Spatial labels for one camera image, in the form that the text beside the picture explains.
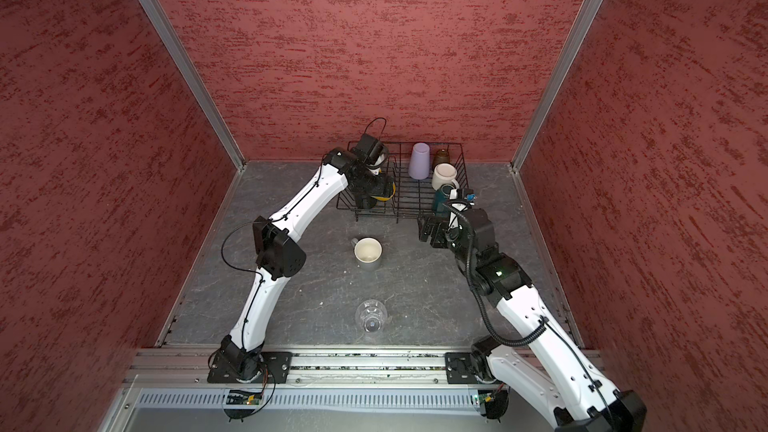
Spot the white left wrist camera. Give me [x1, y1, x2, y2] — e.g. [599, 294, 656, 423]
[350, 133, 389, 170]

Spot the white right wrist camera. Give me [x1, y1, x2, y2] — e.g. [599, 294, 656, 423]
[447, 189, 475, 229]

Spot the clear glass cup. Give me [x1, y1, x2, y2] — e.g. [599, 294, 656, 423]
[355, 299, 388, 334]

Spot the dark green white-inside mug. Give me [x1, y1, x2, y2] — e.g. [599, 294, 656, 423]
[432, 184, 456, 217]

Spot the white mug red inside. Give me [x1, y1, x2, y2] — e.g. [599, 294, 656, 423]
[431, 163, 460, 191]

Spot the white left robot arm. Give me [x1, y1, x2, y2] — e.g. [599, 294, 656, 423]
[207, 144, 394, 383]

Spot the right aluminium corner post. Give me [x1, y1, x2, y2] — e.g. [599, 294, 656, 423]
[511, 0, 604, 174]

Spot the black wire dish rack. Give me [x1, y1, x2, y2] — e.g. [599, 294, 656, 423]
[335, 141, 472, 220]

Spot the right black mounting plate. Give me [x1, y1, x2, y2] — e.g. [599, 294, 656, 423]
[444, 352, 502, 386]

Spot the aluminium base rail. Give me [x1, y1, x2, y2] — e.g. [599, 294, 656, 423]
[119, 346, 601, 412]

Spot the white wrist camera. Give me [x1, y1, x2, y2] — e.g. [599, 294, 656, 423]
[350, 133, 389, 170]
[447, 189, 475, 229]

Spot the aluminium corner post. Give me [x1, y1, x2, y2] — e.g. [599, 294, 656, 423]
[511, 0, 604, 174]
[138, 0, 247, 172]

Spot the black mounting plate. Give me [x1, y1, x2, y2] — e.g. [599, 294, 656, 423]
[206, 351, 293, 385]
[444, 352, 502, 386]

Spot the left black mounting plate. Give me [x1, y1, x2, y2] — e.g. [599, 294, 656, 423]
[206, 351, 293, 385]

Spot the yellow mug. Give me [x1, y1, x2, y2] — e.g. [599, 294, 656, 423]
[370, 181, 396, 202]

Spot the small cream mug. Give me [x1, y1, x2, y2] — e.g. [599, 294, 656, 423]
[352, 237, 383, 271]

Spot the lilac plastic cup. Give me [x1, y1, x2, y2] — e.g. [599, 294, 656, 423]
[408, 142, 431, 181]

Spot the left aluminium corner post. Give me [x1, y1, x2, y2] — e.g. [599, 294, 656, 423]
[138, 0, 247, 172]

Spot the brown gold textured cup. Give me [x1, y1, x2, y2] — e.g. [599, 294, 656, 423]
[432, 148, 451, 169]

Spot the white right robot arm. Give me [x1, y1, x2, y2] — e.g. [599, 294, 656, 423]
[417, 200, 647, 431]

